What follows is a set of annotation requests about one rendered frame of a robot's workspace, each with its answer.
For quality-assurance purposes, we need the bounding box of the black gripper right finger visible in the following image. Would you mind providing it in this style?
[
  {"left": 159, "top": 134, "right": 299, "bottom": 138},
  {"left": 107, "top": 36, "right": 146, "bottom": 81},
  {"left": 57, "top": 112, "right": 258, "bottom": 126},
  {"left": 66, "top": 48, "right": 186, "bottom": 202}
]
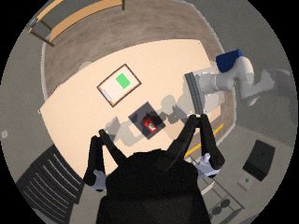
[{"left": 154, "top": 104, "right": 225, "bottom": 179}]

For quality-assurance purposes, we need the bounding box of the red and black self-inking stamp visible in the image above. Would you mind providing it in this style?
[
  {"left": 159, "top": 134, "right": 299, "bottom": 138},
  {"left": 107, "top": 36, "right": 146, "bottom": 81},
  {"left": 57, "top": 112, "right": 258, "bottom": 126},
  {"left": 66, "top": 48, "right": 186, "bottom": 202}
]
[{"left": 142, "top": 116, "right": 158, "bottom": 133}]

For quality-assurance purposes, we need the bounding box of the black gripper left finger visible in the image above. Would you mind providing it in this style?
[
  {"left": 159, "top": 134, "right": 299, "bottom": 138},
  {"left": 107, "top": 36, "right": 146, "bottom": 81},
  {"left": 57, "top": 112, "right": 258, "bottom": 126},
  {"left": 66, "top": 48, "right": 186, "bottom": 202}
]
[{"left": 83, "top": 117, "right": 139, "bottom": 192}]

